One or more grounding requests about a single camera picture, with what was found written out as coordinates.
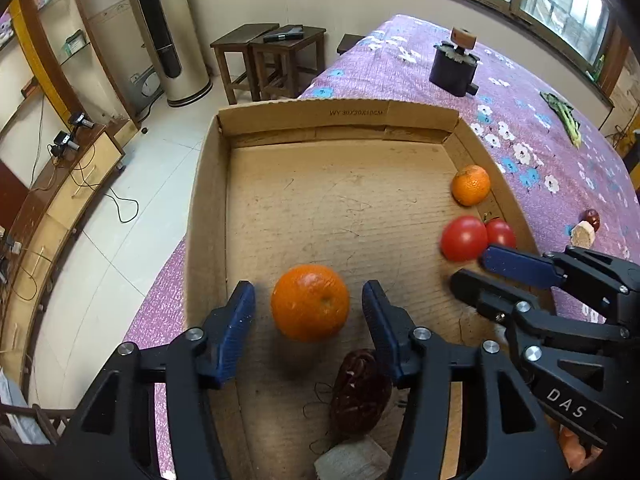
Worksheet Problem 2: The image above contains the orange tangerine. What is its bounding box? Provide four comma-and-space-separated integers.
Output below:
450, 165, 491, 207
270, 264, 350, 344

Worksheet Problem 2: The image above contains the white root chunk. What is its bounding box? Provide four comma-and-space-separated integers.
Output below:
314, 436, 392, 480

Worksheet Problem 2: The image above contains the cardboard tray box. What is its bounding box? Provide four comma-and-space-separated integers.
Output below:
184, 99, 537, 479

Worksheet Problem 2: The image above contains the green leafy vegetable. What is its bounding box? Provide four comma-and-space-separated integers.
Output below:
539, 91, 582, 148

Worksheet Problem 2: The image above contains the person's hand holding gripper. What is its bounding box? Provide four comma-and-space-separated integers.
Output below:
559, 426, 602, 472

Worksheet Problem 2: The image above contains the black remote control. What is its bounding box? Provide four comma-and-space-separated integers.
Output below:
262, 26, 304, 44

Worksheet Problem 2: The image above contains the large red tomato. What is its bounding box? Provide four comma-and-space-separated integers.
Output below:
440, 216, 488, 262

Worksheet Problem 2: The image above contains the dark wooden stool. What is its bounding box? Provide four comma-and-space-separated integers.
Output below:
253, 25, 326, 100
210, 23, 279, 105

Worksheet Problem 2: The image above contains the wall shelf unit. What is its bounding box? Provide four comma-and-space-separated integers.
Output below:
0, 0, 116, 162

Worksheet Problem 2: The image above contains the red jujube date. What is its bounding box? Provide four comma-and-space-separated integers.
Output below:
330, 349, 393, 443
582, 209, 601, 232

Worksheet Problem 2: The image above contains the green bottle on sill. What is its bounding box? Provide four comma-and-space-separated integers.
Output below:
590, 54, 605, 82

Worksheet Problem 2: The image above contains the small red tomato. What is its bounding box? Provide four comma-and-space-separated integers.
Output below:
485, 218, 518, 249

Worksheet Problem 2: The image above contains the wooden tv cabinet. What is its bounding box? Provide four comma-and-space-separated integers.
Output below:
1, 120, 138, 390

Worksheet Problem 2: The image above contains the pale yellow root chunk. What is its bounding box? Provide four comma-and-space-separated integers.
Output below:
570, 220, 596, 249

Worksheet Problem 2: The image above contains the purple floral tablecloth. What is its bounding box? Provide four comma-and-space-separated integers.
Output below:
305, 16, 639, 420

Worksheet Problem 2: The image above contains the tall standing air conditioner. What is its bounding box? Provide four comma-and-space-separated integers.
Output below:
129, 0, 213, 107

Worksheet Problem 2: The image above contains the black jar with cork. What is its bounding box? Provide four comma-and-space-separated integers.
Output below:
428, 27, 480, 98

